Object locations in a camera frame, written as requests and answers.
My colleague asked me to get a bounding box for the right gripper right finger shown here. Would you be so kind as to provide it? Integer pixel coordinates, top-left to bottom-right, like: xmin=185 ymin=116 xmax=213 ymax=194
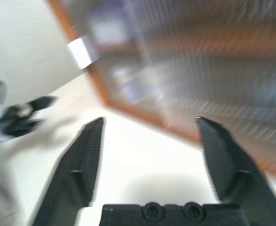
xmin=195 ymin=117 xmax=276 ymax=226

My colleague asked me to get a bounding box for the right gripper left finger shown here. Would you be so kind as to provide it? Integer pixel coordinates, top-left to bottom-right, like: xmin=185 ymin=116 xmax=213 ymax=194
xmin=32 ymin=117 xmax=106 ymax=226

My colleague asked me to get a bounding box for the wooden cabinet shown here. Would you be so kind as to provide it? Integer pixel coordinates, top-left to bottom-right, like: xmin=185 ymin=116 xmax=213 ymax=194
xmin=46 ymin=0 xmax=276 ymax=179

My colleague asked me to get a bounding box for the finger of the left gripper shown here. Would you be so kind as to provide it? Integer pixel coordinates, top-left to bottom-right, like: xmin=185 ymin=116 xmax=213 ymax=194
xmin=27 ymin=96 xmax=58 ymax=110
xmin=3 ymin=119 xmax=44 ymax=137

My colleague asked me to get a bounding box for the ribbed glass sliding door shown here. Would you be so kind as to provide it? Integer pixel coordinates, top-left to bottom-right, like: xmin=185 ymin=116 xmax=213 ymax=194
xmin=128 ymin=0 xmax=276 ymax=170
xmin=55 ymin=0 xmax=174 ymax=132

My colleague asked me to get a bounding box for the purple box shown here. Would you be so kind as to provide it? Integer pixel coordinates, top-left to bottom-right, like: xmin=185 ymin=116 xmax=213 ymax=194
xmin=87 ymin=14 xmax=131 ymax=47

